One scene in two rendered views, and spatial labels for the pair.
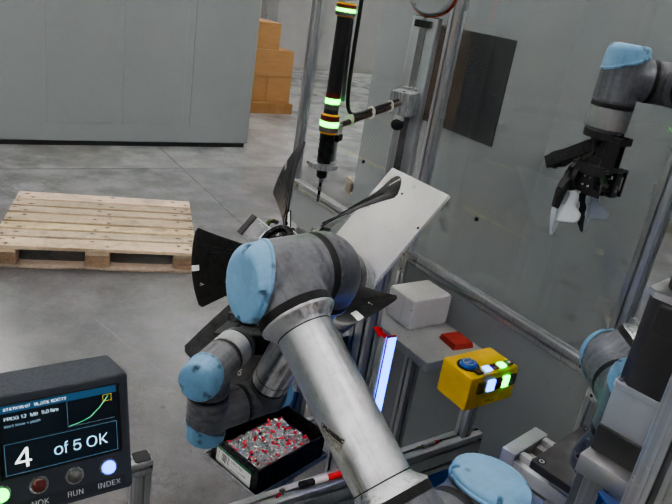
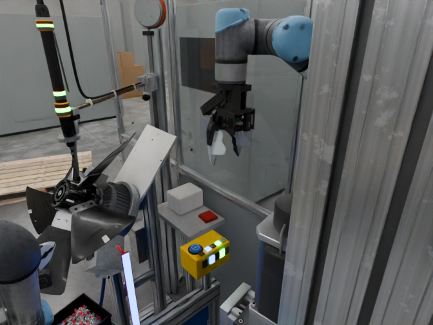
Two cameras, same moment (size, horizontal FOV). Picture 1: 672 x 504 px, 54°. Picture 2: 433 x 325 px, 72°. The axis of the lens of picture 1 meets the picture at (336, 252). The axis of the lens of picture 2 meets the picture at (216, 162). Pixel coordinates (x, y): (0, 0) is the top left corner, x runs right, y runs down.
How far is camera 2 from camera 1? 64 cm
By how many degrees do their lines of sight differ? 5
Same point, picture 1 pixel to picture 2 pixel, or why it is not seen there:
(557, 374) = not seen: hidden behind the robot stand
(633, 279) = (293, 169)
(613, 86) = (224, 45)
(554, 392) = not seen: hidden behind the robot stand
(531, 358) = (249, 220)
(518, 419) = (250, 255)
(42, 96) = (9, 110)
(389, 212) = (146, 153)
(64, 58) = (16, 89)
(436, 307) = (194, 198)
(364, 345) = (151, 233)
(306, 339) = not seen: outside the picture
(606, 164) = (235, 108)
